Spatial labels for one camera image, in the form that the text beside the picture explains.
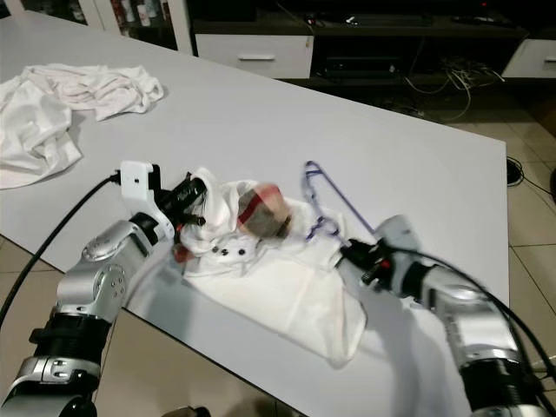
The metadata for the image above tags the blue plastic hanger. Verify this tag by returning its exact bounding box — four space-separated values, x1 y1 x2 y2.
302 160 381 242

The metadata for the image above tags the white shirt with brown patches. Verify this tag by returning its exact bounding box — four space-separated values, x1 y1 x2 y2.
178 165 367 366

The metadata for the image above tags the plain white shirt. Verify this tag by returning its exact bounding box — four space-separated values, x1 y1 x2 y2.
0 63 166 190

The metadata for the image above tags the white glass door cabinet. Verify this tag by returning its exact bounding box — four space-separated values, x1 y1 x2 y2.
9 0 194 55

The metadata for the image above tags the black media player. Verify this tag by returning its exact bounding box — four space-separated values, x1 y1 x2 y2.
317 55 400 79

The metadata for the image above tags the dark tv stand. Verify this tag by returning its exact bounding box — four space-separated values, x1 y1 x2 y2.
193 17 556 88

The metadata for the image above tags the black television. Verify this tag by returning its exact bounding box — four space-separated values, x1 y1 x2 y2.
269 0 531 27

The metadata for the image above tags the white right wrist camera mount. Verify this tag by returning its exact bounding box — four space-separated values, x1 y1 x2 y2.
374 215 425 261

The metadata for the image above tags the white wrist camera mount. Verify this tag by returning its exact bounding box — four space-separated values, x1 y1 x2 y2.
120 161 175 242
374 215 425 261

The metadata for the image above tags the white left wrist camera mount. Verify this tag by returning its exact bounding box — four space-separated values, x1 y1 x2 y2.
120 161 175 242

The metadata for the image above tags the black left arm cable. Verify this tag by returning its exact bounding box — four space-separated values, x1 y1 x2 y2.
0 174 124 322

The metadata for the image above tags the white drawer with handle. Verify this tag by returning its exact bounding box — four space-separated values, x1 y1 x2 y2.
502 39 556 79
193 33 314 81

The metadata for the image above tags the white cable bundle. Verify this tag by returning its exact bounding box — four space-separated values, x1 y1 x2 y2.
400 54 509 122

